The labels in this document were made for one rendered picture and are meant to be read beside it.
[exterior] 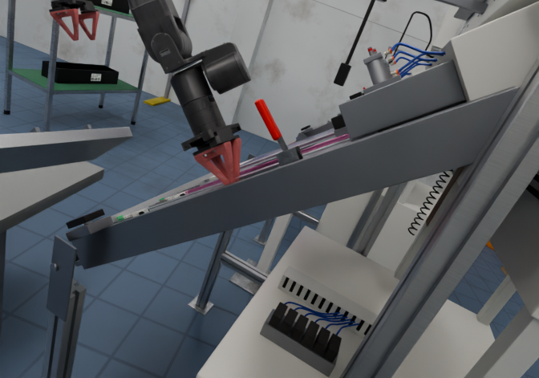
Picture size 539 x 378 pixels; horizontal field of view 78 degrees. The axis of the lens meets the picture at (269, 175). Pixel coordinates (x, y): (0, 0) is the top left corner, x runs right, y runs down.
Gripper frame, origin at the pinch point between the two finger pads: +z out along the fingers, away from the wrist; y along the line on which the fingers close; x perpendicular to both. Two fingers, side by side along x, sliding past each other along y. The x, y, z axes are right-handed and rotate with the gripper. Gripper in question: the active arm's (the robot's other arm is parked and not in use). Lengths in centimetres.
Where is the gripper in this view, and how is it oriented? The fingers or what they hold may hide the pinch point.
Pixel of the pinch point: (232, 181)
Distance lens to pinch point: 58.2
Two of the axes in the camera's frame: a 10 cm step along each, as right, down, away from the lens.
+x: -8.4, 3.2, 4.3
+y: 3.7, -2.4, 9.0
